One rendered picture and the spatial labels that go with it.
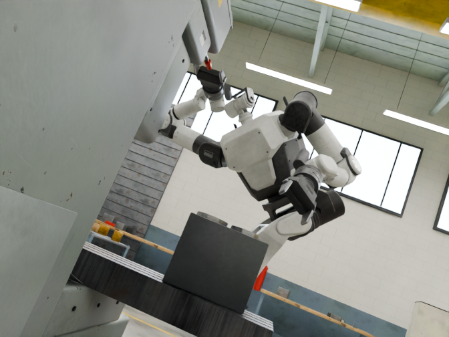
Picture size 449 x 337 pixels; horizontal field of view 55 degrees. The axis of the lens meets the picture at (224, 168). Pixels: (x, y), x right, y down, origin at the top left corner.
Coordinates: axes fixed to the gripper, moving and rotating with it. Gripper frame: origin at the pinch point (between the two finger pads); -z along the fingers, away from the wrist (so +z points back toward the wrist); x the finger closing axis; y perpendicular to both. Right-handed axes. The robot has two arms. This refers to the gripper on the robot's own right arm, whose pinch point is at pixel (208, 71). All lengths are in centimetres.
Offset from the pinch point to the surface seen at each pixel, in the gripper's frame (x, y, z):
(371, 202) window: 183, -151, 714
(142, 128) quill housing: 0, 38, -35
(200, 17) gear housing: 2.7, 0.1, -35.8
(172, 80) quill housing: 0.6, 19.8, -30.8
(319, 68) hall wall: -6, -398, 721
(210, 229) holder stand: 29, 57, -37
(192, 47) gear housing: 1.7, 6.9, -29.6
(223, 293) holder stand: 38, 71, -35
